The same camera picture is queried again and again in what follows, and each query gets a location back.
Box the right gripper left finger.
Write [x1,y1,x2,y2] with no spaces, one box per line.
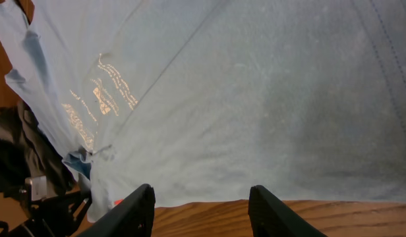
[78,184,156,237]

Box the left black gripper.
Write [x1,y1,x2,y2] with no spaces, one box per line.
[0,184,92,236]

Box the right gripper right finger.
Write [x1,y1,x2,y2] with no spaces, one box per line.
[248,185,326,237]

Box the light blue printed t-shirt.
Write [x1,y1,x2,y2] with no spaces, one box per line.
[0,0,406,221]

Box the black folded shirt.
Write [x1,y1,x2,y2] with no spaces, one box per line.
[0,101,74,197]

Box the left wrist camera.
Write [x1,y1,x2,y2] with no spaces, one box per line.
[25,176,47,201]

